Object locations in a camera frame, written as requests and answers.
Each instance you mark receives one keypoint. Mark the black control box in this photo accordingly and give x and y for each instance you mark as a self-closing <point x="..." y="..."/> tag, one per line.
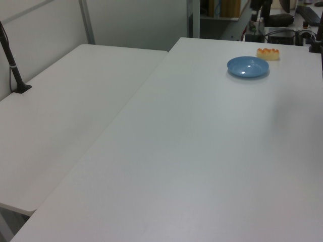
<point x="255" y="36"/>

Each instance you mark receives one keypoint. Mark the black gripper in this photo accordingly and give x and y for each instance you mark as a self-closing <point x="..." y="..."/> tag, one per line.
<point x="261" y="1"/>

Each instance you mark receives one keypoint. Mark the blue round plate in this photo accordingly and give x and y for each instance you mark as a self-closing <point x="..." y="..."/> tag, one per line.
<point x="247" y="66"/>

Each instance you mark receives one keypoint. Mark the black camera stand pole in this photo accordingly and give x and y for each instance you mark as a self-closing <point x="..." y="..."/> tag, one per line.
<point x="12" y="68"/>

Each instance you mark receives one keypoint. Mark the grey metal partition post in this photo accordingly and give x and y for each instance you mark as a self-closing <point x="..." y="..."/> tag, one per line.
<point x="87" y="22"/>

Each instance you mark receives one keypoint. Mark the dark padded pouch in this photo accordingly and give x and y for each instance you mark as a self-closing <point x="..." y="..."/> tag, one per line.
<point x="281" y="20"/>

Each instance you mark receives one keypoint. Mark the black monitor stand pole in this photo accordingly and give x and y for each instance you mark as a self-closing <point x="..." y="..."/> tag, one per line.
<point x="269" y="15"/>

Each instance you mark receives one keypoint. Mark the white frame pillar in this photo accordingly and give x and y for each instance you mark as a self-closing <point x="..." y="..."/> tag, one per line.
<point x="193" y="17"/>

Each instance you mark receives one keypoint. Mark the black clamp stand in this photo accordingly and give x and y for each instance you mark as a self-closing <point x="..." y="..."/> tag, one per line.
<point x="316" y="43"/>

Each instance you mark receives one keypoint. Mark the small red green plug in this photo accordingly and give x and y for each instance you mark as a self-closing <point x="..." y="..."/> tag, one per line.
<point x="251" y="26"/>

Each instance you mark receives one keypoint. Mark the black electronics box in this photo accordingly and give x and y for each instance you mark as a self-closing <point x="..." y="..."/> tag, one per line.
<point x="281" y="36"/>

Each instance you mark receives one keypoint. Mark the black keyboard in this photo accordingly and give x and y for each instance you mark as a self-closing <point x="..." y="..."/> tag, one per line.
<point x="309" y="13"/>

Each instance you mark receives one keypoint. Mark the orange topped bread loaf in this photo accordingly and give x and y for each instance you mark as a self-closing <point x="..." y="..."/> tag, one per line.
<point x="268" y="54"/>

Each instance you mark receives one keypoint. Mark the wooden shelf cabinet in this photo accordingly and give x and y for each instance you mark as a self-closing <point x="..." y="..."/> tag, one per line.
<point x="228" y="7"/>

